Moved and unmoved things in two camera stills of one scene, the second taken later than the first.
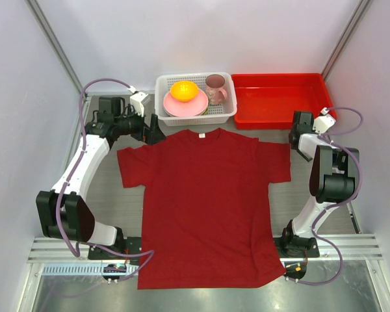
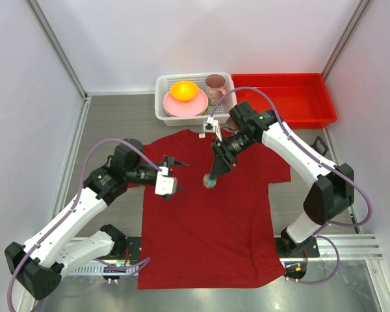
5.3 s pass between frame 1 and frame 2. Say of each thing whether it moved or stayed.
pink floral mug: stayed
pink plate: stayed
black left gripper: moved
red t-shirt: stayed
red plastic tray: stayed
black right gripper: moved
